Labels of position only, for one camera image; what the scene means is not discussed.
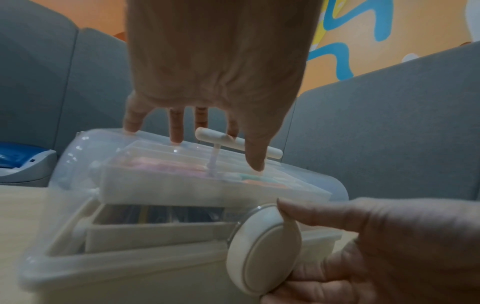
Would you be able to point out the person's right hand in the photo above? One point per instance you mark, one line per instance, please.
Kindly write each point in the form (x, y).
(405, 252)

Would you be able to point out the person's left hand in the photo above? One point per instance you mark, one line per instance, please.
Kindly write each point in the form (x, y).
(225, 53)

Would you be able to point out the cream tiered organizer box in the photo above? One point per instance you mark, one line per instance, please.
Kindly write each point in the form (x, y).
(150, 267)

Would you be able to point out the grey blue-lid paper shredder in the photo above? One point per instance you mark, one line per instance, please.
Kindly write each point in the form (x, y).
(26, 166)

